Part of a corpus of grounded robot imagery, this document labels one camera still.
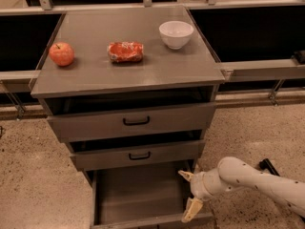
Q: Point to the grey drawer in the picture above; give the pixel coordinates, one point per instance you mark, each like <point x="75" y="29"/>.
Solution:
<point x="137" y="155"/>
<point x="132" y="122"/>
<point x="150" y="196"/>

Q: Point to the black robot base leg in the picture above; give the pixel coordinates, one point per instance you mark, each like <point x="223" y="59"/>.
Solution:
<point x="267" y="164"/>

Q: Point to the grey top drawer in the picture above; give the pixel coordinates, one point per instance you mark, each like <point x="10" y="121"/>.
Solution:
<point x="132" y="122"/>

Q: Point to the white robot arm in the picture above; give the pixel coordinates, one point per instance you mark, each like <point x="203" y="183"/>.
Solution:
<point x="232" y="174"/>

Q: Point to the red snack bag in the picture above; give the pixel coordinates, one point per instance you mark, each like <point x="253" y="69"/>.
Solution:
<point x="120" y="52"/>

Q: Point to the metal glass railing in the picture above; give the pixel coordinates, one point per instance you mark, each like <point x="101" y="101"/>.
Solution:
<point x="254" y="69"/>

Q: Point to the grey middle drawer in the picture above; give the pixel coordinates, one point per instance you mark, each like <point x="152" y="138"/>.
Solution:
<point x="137" y="155"/>

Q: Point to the grey drawer cabinet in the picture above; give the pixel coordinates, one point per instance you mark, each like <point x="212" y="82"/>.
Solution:
<point x="127" y="99"/>

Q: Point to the white bowl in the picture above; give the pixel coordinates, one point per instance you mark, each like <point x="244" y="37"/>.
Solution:
<point x="176" y="34"/>

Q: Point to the red apple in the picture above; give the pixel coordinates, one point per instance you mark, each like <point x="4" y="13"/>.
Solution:
<point x="61" y="53"/>

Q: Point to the grey bottom drawer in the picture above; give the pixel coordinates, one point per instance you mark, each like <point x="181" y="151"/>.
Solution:
<point x="150" y="196"/>

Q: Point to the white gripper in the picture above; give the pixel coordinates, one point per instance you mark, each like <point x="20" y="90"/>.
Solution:
<point x="197" y="185"/>

